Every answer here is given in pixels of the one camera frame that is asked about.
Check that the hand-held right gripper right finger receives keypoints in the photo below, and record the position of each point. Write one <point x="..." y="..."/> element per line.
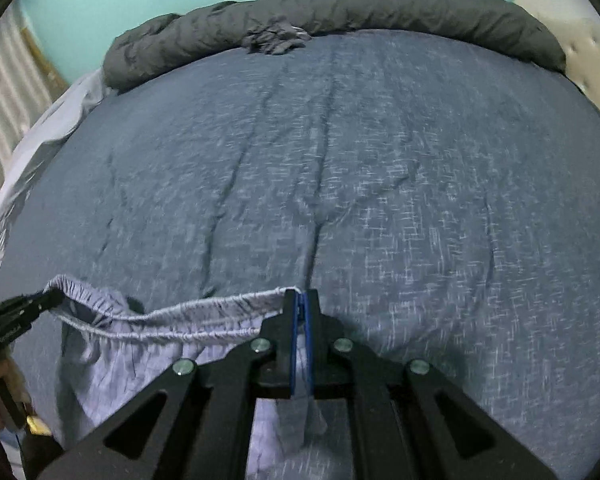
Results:
<point x="304" y="345"/>

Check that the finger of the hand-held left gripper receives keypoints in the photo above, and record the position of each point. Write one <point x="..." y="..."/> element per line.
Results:
<point x="37" y="305"/>

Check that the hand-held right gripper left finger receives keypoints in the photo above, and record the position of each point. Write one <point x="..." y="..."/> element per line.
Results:
<point x="291" y="345"/>

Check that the blue checked shirt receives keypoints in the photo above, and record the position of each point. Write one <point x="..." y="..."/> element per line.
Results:
<point x="110" y="360"/>

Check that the blue speckled bed sheet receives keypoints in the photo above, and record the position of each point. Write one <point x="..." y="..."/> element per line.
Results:
<point x="355" y="185"/>

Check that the pale lilac sheet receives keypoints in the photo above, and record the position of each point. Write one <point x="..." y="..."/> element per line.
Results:
<point x="50" y="130"/>

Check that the white ribbed panel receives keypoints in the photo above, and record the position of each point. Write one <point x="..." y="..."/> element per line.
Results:
<point x="2" y="95"/>

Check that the grey rolled duvet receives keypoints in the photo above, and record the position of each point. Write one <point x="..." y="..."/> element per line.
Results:
<point x="405" y="10"/>

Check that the cream tufted headboard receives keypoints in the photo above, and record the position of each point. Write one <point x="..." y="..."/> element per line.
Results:
<point x="587" y="50"/>

